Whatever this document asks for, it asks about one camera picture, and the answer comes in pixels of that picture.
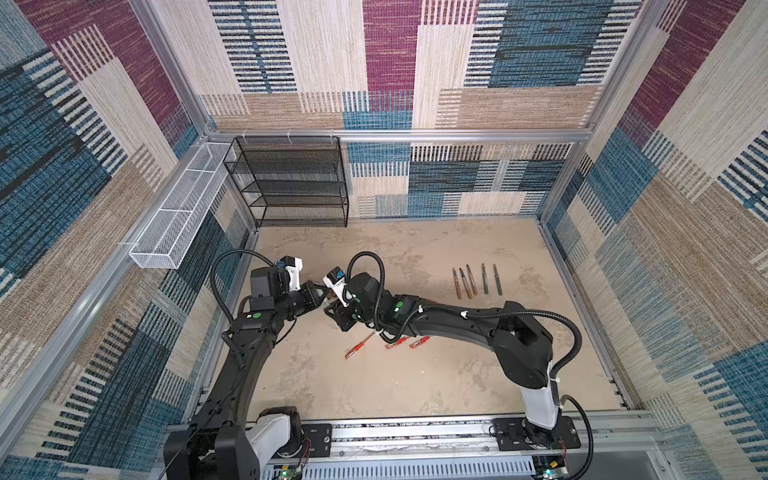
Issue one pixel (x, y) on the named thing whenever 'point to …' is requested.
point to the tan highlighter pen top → (472, 280)
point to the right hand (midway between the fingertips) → (330, 312)
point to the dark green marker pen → (485, 282)
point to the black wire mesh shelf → (291, 181)
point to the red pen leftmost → (355, 348)
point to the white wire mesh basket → (171, 225)
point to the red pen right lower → (415, 344)
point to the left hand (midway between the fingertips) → (327, 285)
